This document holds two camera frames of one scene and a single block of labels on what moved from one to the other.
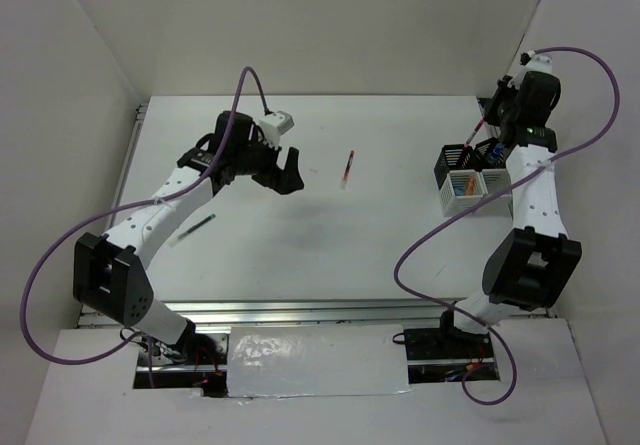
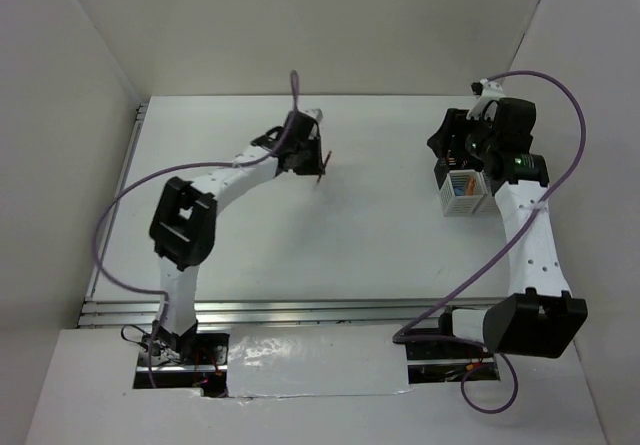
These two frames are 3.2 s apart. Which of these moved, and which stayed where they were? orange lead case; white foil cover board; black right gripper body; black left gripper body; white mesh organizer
Moved: black left gripper body; black right gripper body
Stayed: white mesh organizer; white foil cover board; orange lead case
